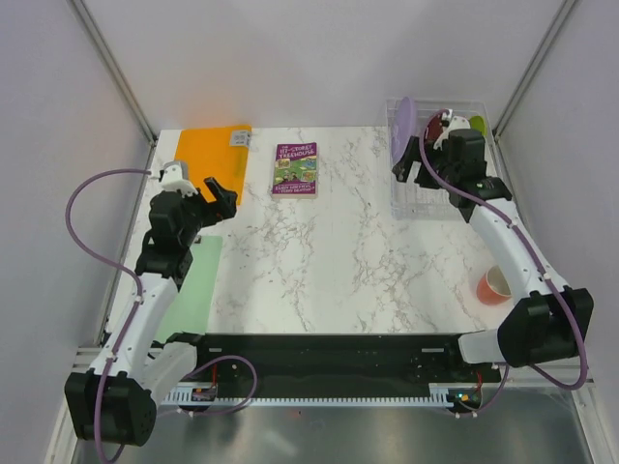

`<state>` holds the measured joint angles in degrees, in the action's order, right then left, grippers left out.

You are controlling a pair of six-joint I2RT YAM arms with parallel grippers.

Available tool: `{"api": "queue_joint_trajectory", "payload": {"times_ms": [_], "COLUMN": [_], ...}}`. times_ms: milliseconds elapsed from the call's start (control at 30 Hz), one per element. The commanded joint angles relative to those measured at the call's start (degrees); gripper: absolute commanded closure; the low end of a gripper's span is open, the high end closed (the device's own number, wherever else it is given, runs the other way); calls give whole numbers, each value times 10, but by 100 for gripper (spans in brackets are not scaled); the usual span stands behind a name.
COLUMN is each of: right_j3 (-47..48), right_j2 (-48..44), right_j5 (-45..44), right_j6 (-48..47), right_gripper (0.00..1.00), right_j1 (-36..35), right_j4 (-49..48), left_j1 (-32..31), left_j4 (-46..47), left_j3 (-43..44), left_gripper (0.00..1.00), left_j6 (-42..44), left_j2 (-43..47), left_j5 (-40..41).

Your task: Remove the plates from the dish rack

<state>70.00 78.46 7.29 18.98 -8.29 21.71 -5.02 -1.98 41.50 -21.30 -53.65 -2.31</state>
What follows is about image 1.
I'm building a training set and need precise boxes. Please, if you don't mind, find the purple plastic plate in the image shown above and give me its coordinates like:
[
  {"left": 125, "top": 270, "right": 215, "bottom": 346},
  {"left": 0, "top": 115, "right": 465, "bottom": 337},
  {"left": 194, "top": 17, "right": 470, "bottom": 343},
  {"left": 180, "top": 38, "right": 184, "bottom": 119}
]
[{"left": 391, "top": 97, "right": 417, "bottom": 167}]

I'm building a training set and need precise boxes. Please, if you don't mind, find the red floral plate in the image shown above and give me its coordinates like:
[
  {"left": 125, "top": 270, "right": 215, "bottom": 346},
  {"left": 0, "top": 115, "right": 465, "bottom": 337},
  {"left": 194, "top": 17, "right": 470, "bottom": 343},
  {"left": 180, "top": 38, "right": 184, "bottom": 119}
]
[{"left": 424, "top": 113, "right": 445, "bottom": 153}]

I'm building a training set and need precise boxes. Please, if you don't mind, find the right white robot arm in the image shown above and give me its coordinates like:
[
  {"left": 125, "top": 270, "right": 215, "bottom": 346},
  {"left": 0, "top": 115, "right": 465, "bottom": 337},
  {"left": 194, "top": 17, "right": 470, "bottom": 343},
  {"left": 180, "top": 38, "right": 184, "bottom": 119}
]
[{"left": 390, "top": 126, "right": 594, "bottom": 381}]

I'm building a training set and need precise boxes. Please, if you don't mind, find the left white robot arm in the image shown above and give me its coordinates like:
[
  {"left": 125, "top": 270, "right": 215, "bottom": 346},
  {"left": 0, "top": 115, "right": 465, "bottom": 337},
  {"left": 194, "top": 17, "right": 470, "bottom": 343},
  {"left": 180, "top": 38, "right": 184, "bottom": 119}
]
[{"left": 64, "top": 174, "right": 238, "bottom": 446}]

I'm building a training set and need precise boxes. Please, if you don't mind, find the orange cutting mat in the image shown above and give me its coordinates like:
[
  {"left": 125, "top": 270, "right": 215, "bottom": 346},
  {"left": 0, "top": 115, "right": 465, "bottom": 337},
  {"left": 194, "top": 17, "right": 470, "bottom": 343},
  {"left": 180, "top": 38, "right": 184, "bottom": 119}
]
[{"left": 174, "top": 125, "right": 252, "bottom": 206}]

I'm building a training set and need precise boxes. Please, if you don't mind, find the lime green plate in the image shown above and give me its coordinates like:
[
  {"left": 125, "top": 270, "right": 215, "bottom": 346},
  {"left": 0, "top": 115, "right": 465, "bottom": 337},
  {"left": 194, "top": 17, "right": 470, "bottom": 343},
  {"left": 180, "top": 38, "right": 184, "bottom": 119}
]
[{"left": 468, "top": 114, "right": 487, "bottom": 137}]

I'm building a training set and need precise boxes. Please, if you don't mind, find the purple treehouse book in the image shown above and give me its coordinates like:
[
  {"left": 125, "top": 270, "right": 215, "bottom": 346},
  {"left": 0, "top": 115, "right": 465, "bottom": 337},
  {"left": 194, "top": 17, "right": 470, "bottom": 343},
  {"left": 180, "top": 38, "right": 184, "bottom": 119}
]
[{"left": 271, "top": 142, "right": 318, "bottom": 199}]

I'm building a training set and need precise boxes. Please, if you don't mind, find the green clipboard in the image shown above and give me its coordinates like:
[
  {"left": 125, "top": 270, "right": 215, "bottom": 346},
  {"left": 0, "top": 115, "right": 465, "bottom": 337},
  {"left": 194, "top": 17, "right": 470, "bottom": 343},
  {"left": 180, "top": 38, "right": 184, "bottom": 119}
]
[{"left": 154, "top": 236, "right": 223, "bottom": 343}]

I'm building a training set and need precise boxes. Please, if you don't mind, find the orange paper cup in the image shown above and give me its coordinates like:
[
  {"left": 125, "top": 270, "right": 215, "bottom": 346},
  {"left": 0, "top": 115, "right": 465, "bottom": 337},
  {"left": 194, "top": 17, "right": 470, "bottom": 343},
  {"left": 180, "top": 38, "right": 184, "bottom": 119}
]
[{"left": 476, "top": 266, "right": 512, "bottom": 305}]

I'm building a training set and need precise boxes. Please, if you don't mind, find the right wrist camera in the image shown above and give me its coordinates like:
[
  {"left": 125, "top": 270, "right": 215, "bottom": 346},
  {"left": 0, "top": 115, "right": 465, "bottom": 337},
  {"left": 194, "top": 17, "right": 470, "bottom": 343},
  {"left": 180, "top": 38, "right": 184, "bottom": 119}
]
[{"left": 433, "top": 109, "right": 471, "bottom": 150}]

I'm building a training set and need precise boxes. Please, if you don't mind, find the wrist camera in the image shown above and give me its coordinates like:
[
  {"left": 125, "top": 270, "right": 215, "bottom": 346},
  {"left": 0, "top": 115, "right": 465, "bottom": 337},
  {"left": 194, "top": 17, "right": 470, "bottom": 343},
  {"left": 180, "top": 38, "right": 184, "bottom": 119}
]
[
  {"left": 159, "top": 160, "right": 199, "bottom": 197},
  {"left": 433, "top": 109, "right": 471, "bottom": 150}
]

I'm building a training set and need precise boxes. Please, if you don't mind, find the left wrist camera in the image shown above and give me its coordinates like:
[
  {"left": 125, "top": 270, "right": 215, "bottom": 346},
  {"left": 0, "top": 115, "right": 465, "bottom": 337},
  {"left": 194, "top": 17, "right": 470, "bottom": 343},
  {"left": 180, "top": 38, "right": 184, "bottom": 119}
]
[{"left": 159, "top": 160, "right": 199, "bottom": 197}]

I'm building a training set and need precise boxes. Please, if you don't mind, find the white slotted cable duct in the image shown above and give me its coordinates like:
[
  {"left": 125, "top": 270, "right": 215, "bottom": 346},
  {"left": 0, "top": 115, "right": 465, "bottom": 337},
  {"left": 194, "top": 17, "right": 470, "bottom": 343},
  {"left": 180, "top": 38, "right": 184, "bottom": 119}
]
[{"left": 161, "top": 383, "right": 482, "bottom": 408}]

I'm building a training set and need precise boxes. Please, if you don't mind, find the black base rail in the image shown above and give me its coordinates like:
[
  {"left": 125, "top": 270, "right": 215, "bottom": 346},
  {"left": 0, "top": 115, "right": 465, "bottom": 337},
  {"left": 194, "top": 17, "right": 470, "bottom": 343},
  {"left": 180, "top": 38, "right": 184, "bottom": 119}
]
[{"left": 170, "top": 333, "right": 501, "bottom": 397}]

